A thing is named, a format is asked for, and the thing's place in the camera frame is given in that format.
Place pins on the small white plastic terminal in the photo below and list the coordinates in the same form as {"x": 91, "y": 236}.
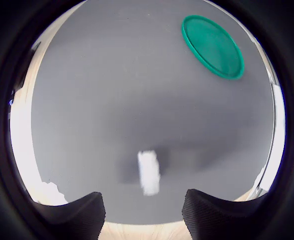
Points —
{"x": 149, "y": 172}

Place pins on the round green lid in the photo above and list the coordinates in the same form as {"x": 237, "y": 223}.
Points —
{"x": 212, "y": 47}

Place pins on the dark grey mat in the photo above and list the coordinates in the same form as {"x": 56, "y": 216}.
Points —
{"x": 136, "y": 100}

